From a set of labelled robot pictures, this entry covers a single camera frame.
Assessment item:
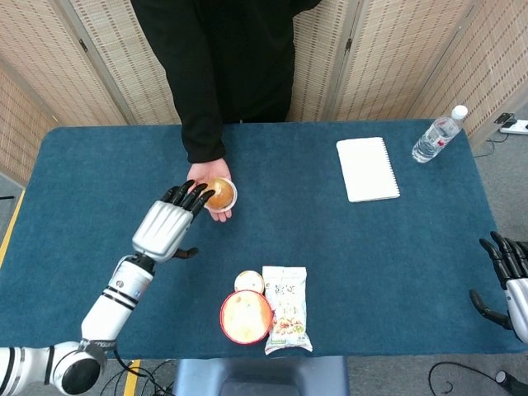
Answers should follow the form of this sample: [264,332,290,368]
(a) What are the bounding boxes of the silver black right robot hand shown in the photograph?
[469,231,528,343]

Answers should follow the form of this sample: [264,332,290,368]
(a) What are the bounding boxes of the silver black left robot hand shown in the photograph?
[131,181,216,264]

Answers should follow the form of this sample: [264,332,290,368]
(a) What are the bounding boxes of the person's bare right hand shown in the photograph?
[186,158,234,223]

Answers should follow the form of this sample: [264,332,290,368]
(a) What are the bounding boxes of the cup of orange sauce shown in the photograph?
[203,177,238,214]

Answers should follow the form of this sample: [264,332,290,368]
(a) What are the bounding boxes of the person's black sleeved right forearm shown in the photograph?
[175,61,228,165]

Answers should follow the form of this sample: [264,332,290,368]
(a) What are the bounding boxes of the person's black clothed torso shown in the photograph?
[130,0,323,125]

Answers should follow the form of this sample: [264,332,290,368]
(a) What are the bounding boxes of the black floor device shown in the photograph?
[493,370,528,396]

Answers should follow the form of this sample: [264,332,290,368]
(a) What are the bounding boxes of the small cup with cream lid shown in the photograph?
[233,270,266,295]

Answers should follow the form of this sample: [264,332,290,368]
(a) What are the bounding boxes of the red round snack tub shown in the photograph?
[219,290,275,345]

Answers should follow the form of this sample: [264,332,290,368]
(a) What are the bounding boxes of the woven rattan screen panel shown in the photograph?
[329,0,483,122]
[406,0,528,149]
[0,61,58,186]
[285,0,366,123]
[55,0,185,125]
[0,0,137,127]

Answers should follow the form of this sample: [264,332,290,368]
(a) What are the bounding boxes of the blue tablecloth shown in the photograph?
[0,119,528,361]

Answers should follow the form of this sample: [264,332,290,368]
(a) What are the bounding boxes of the white peanut snack bag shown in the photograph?
[262,266,314,356]

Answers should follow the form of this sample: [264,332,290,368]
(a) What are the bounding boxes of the yellow floor tape strip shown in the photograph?
[0,189,26,269]
[122,359,142,396]

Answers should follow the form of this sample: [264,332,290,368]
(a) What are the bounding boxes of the white spiral notebook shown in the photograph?
[336,136,401,204]

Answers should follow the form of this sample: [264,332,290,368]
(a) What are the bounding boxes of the white power strip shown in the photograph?
[499,119,528,136]

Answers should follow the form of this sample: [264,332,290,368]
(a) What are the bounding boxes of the clear plastic water bottle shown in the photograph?
[411,105,469,164]

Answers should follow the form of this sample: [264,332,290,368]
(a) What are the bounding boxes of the grey blue robot torso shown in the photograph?
[172,356,351,396]

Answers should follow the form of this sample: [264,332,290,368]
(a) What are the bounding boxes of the black looped cable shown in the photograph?
[427,361,502,396]

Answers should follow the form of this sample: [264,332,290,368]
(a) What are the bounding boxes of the black tangled cables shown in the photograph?
[98,350,179,396]

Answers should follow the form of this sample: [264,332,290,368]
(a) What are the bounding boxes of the black power strip cable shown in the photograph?
[474,134,507,158]

